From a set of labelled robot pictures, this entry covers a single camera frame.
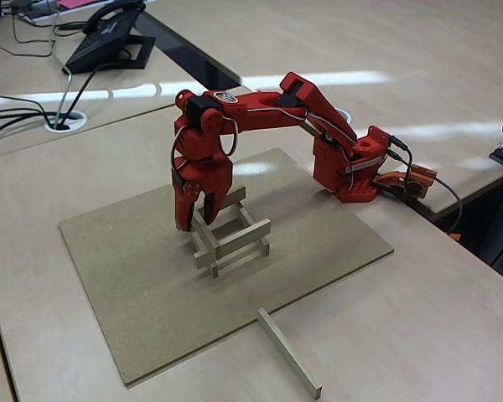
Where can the brown fibreboard panel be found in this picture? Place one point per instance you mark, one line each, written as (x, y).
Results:
(130, 293)

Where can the red robot arm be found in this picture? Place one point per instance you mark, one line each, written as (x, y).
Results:
(268, 111)

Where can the wooden stick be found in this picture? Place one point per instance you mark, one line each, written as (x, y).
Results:
(253, 226)
(215, 270)
(207, 238)
(243, 234)
(289, 357)
(236, 197)

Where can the orange table clamp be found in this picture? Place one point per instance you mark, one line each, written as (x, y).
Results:
(419, 180)

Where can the pink paper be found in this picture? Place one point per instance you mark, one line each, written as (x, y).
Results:
(77, 3)

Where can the black phone handset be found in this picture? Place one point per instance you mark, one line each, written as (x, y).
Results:
(109, 12)

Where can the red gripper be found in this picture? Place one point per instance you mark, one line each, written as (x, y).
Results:
(207, 172)

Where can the black desk phone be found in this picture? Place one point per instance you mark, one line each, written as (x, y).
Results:
(92, 50)

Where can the small red plastic piece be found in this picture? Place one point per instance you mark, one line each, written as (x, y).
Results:
(455, 236)

